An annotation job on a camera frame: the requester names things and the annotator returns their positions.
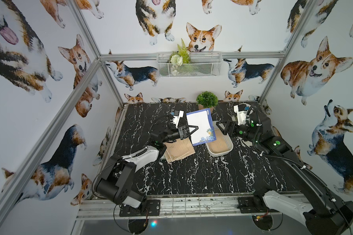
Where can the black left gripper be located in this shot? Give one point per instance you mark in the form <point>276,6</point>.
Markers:
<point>182,131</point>

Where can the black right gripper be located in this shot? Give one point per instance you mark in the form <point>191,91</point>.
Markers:
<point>232,124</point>

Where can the white storage box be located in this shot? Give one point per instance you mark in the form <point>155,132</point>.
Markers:
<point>218,133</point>

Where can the blue bordered floral paper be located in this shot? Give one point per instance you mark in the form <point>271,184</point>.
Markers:
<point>205,133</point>

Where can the tan stationery paper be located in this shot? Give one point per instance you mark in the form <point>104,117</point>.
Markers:
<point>178,150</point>
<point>220,145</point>

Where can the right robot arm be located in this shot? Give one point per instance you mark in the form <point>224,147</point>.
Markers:
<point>325,213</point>

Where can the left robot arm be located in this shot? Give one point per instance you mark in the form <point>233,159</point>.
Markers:
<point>115,180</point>

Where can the potted green plant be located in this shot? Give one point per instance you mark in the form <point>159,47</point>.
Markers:
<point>207,100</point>

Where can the artificial fern and flower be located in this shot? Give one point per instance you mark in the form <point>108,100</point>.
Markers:
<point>177,63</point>

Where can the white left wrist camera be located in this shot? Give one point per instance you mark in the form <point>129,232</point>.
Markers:
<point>176,116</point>

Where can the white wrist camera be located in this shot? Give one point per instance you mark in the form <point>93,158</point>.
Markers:
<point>241,113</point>
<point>176,116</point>

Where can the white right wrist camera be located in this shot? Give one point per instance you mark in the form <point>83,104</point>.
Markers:
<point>241,113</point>

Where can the white wire wall basket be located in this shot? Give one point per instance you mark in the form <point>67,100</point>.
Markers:
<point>206,64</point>

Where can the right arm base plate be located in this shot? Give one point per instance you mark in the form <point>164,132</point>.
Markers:
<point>253,204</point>

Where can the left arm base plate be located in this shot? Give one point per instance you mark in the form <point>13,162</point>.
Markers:
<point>147,207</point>

